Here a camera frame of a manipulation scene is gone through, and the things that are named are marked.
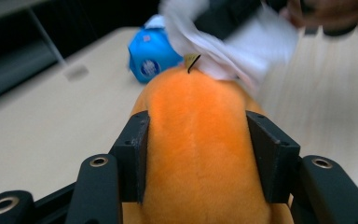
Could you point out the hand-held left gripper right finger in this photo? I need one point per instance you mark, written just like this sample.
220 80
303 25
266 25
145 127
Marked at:
270 155

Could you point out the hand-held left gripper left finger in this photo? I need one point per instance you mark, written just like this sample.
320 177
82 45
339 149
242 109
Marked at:
133 149

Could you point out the white wet wipe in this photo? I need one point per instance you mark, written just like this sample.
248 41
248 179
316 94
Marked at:
254 49

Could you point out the orange plush toy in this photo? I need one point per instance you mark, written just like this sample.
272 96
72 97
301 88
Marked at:
199 149

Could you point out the blue wet wipe pack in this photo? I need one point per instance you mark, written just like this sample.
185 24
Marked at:
154 53

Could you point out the white metal stand frame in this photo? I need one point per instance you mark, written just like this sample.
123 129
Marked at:
48 43

